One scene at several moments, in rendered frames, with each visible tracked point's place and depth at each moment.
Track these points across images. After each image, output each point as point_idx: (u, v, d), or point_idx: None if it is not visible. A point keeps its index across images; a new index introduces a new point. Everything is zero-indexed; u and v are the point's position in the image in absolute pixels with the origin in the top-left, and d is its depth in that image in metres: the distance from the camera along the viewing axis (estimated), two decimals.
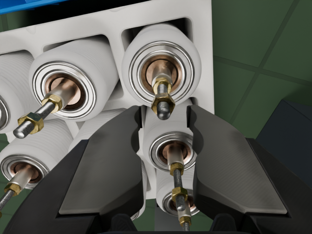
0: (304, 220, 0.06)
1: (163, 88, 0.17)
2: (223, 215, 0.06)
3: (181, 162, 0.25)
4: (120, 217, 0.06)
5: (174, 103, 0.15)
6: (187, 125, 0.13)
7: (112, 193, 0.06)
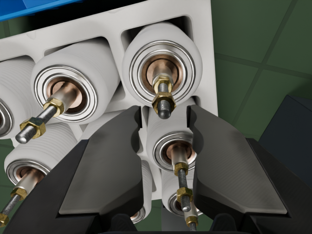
0: (304, 220, 0.06)
1: None
2: (223, 215, 0.06)
3: (185, 162, 0.24)
4: (120, 217, 0.06)
5: (158, 113, 0.15)
6: (187, 125, 0.13)
7: (112, 193, 0.06)
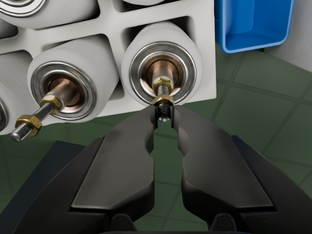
0: (289, 212, 0.06)
1: (158, 93, 0.17)
2: (223, 215, 0.06)
3: (63, 108, 0.20)
4: (120, 217, 0.06)
5: (159, 96, 0.14)
6: (171, 126, 0.13)
7: (123, 192, 0.06)
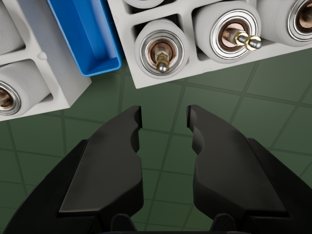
0: (304, 220, 0.06)
1: None
2: (223, 215, 0.06)
3: None
4: (120, 217, 0.06)
5: None
6: (187, 125, 0.13)
7: (112, 193, 0.06)
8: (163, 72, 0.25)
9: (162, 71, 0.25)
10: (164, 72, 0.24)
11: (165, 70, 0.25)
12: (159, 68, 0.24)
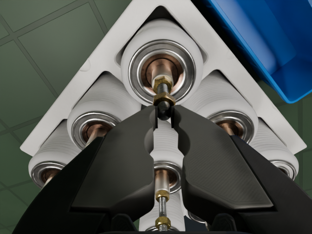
0: (289, 212, 0.06)
1: None
2: (223, 215, 0.06)
3: None
4: (120, 217, 0.06)
5: None
6: (171, 126, 0.13)
7: (123, 192, 0.06)
8: (173, 102, 0.14)
9: (170, 108, 0.14)
10: (167, 112, 0.13)
11: (166, 105, 0.14)
12: (164, 120, 0.14)
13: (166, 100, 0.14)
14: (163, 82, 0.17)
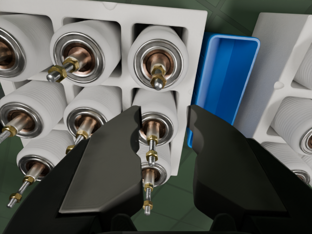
0: (304, 220, 0.06)
1: (150, 193, 0.36)
2: (223, 215, 0.06)
3: None
4: (120, 217, 0.06)
5: (152, 207, 0.34)
6: (187, 125, 0.13)
7: (112, 193, 0.06)
8: (153, 77, 0.22)
9: (155, 81, 0.21)
10: (155, 85, 0.21)
11: (154, 83, 0.21)
12: (161, 85, 0.21)
13: (153, 81, 0.22)
14: (153, 73, 0.25)
